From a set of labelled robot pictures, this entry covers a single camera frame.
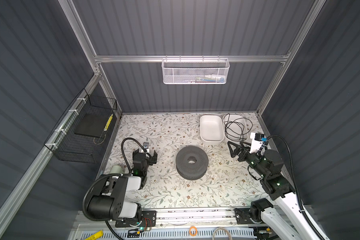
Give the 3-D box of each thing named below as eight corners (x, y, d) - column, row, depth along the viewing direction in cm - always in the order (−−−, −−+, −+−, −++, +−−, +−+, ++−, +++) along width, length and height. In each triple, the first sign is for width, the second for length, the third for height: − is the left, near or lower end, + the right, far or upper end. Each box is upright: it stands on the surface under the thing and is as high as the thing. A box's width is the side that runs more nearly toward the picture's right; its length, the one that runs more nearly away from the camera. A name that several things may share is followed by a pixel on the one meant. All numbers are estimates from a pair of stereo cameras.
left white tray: (200, 145, 104) (201, 140, 99) (198, 120, 119) (199, 114, 114) (224, 145, 104) (226, 140, 99) (219, 120, 119) (221, 114, 114)
